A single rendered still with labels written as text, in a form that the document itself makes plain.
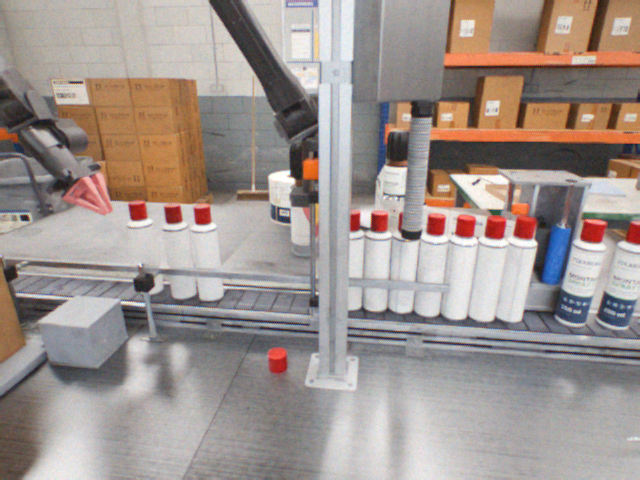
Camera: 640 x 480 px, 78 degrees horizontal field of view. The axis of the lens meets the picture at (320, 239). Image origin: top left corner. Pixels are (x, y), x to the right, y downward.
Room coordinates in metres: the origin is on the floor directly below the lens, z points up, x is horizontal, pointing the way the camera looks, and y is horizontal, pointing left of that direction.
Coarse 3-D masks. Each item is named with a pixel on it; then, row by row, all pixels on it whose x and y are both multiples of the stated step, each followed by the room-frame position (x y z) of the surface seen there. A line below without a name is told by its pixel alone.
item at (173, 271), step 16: (160, 272) 0.72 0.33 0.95; (176, 272) 0.72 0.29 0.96; (192, 272) 0.71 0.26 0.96; (208, 272) 0.71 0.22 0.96; (224, 272) 0.71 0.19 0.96; (240, 272) 0.70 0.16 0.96; (256, 272) 0.70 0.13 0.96; (384, 288) 0.66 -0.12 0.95; (400, 288) 0.66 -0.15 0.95; (416, 288) 0.65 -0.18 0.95; (432, 288) 0.65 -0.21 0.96; (448, 288) 0.65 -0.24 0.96
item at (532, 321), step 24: (24, 288) 0.79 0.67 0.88; (48, 288) 0.79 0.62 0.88; (72, 288) 0.79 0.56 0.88; (96, 288) 0.79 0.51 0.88; (120, 288) 0.79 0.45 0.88; (168, 288) 0.79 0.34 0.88; (288, 312) 0.70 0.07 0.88; (360, 312) 0.69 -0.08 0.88; (384, 312) 0.70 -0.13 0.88; (528, 312) 0.69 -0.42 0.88; (552, 312) 0.69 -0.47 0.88; (600, 336) 0.61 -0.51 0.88; (624, 336) 0.61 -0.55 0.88
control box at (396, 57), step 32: (384, 0) 0.53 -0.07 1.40; (416, 0) 0.58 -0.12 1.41; (448, 0) 0.64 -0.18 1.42; (384, 32) 0.53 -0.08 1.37; (416, 32) 0.58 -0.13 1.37; (352, 64) 0.56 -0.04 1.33; (384, 64) 0.53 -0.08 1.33; (416, 64) 0.59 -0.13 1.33; (352, 96) 0.56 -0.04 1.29; (384, 96) 0.54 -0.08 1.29; (416, 96) 0.59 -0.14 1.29
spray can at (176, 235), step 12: (168, 204) 0.76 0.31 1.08; (180, 204) 0.77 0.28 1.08; (168, 216) 0.74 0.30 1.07; (180, 216) 0.76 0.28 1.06; (168, 228) 0.74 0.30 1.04; (180, 228) 0.74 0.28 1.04; (168, 240) 0.74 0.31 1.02; (180, 240) 0.74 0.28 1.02; (168, 252) 0.74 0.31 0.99; (180, 252) 0.74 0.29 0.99; (168, 264) 0.74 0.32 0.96; (180, 264) 0.74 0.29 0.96; (192, 264) 0.76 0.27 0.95; (180, 276) 0.74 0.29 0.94; (180, 288) 0.74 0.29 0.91; (192, 288) 0.75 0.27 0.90; (180, 300) 0.73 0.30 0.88
